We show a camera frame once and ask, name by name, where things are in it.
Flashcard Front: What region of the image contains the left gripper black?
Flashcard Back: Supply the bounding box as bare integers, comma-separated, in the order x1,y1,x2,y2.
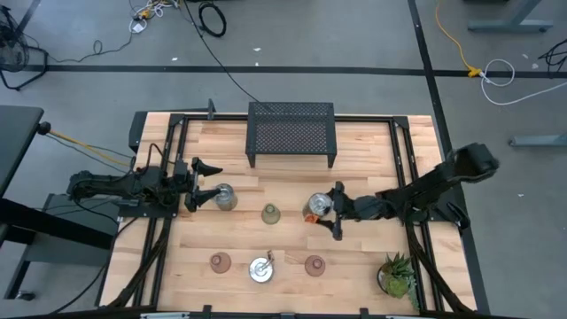
171,158,224,214

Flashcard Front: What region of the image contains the thin yellow cable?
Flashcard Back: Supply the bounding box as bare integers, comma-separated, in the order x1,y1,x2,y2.
47,128,134,168

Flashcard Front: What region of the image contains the white floor cable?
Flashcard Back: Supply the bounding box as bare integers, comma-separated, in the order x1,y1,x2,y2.
480,58,567,106

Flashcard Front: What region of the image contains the black side table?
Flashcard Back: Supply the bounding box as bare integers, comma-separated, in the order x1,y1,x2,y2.
0,105,117,302

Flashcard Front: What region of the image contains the tin can orange label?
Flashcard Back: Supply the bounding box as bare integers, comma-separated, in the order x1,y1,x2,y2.
302,191,334,224

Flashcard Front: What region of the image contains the black aluminium table frame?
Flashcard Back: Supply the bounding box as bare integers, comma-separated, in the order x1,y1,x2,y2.
99,110,491,319

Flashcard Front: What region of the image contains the long black floor cable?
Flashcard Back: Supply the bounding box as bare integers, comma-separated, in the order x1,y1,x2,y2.
183,0,263,104

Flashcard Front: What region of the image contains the silver tin can pull tab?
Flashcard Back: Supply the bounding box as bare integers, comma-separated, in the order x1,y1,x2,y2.
247,249,276,284

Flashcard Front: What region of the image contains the black cable bundle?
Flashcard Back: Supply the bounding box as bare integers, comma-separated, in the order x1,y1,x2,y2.
538,38,567,72

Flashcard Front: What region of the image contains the grey desk foot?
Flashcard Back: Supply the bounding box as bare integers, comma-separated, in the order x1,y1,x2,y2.
508,134,567,148

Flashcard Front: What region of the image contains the white power strip with plugs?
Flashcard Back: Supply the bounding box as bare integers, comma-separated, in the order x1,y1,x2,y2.
128,0,178,35

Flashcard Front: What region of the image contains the pink glass candlestick holder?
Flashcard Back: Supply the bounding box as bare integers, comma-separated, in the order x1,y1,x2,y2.
304,254,327,278
209,252,232,275

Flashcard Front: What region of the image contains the black floor fan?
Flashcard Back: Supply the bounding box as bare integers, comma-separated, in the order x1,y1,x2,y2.
0,6,50,92

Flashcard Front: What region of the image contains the black coiled cable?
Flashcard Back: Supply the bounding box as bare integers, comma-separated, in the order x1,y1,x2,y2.
198,2,228,38

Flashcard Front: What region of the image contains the black perforated metal shelf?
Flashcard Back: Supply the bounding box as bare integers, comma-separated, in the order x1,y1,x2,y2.
245,101,338,169

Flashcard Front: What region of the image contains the yellow extension cable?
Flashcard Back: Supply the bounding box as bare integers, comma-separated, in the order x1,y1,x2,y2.
435,0,483,79

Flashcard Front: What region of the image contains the grey desk leg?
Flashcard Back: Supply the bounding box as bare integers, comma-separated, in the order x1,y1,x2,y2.
467,0,555,33

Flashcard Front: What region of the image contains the thin black floor cable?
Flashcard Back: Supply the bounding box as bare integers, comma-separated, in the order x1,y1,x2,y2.
47,31,134,64

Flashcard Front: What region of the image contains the ribbed silver tin can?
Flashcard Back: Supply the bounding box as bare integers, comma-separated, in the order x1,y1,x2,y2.
214,183,239,212

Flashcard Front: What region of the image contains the green succulent plant in pot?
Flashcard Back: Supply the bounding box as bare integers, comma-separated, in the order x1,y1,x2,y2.
377,251,421,311

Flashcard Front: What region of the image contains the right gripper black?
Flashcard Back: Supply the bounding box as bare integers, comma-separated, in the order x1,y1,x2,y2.
316,181,377,242

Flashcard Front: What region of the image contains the green glass candlestick holder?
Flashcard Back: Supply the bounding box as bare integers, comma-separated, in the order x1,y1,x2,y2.
260,203,282,226

